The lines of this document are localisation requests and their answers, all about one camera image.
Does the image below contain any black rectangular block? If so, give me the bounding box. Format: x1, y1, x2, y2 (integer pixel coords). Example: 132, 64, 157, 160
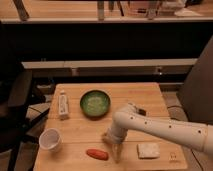
137, 107, 146, 116

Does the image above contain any white paper cup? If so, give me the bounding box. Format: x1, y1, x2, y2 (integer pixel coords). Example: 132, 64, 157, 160
39, 128, 62, 153

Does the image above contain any white sponge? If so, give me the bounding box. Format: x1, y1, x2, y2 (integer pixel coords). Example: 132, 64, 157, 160
137, 143, 160, 159

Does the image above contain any black office chair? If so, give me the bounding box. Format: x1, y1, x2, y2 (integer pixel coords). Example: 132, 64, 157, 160
0, 59, 51, 154

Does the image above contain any red pepper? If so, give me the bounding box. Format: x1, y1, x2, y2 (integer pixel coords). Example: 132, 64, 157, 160
86, 149, 109, 160

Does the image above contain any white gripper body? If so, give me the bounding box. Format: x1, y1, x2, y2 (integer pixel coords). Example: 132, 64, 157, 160
102, 127, 127, 144

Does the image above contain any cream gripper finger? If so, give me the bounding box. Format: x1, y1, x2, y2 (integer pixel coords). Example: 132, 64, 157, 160
112, 144, 122, 163

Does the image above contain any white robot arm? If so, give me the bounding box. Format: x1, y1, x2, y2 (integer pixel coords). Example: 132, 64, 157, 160
102, 103, 213, 163

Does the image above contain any green bowl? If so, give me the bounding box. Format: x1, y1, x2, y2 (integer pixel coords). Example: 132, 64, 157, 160
80, 90, 111, 117

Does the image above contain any white tube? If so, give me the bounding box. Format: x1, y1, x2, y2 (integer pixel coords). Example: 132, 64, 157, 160
58, 90, 69, 120

